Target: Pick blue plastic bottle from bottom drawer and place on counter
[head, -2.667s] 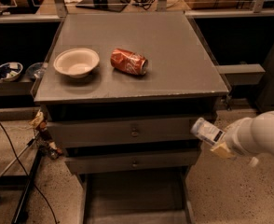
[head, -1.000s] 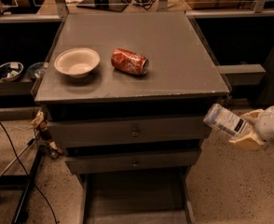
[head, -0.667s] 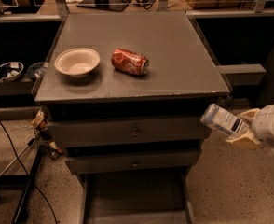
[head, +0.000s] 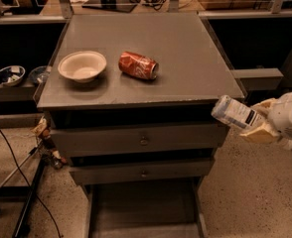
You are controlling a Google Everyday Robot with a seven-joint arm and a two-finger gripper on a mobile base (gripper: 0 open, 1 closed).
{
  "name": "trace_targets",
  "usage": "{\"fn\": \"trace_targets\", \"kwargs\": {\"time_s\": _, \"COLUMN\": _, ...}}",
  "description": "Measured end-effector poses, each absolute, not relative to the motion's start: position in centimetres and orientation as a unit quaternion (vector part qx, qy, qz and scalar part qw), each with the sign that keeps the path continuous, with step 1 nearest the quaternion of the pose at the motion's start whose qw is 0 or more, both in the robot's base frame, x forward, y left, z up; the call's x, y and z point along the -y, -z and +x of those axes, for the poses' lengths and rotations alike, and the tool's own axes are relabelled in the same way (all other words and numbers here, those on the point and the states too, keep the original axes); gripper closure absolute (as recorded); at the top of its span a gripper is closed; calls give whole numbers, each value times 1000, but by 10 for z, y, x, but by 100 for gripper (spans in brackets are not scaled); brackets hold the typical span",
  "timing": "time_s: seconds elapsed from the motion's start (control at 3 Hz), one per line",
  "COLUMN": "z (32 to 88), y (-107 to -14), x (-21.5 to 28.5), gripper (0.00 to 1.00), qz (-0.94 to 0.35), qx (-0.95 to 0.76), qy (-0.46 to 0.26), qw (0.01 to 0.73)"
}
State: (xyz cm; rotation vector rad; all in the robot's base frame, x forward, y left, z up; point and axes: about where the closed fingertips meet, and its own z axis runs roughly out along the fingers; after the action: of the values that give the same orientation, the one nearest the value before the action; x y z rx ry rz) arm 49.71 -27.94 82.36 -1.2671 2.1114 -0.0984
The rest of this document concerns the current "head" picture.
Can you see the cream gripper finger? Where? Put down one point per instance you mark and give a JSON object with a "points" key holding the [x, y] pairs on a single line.
{"points": [[264, 106], [260, 133]]}

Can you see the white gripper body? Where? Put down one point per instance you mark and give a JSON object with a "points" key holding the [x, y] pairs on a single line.
{"points": [[286, 115]]}

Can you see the blue plastic bottle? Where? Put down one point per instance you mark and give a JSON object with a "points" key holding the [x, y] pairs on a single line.
{"points": [[235, 114]]}

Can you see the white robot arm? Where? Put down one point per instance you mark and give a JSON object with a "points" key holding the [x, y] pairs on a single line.
{"points": [[277, 127]]}

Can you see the open bottom grey drawer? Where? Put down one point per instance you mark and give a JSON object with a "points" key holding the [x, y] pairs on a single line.
{"points": [[162, 208]]}

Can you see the grey drawer cabinet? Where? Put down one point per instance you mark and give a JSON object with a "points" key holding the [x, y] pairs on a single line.
{"points": [[192, 75]]}

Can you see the top grey drawer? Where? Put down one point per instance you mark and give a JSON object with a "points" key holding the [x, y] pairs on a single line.
{"points": [[111, 140]]}

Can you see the middle grey drawer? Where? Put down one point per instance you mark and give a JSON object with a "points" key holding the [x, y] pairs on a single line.
{"points": [[142, 171]]}

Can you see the crushed red soda can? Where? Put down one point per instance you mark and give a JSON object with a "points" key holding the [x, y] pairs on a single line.
{"points": [[138, 66]]}

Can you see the white paper bowl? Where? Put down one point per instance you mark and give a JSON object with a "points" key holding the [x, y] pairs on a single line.
{"points": [[82, 66]]}

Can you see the black monitor stand base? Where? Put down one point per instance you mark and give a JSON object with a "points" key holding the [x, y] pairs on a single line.
{"points": [[122, 6]]}

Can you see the snack wrappers pile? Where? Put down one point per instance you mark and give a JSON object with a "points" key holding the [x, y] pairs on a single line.
{"points": [[48, 147]]}

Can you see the dark glass bowl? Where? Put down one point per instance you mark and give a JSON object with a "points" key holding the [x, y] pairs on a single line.
{"points": [[39, 74]]}

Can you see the white bowl with items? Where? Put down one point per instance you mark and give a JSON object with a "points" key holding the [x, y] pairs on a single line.
{"points": [[11, 75]]}

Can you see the black tripod stand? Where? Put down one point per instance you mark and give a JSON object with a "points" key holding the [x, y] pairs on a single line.
{"points": [[25, 194]]}

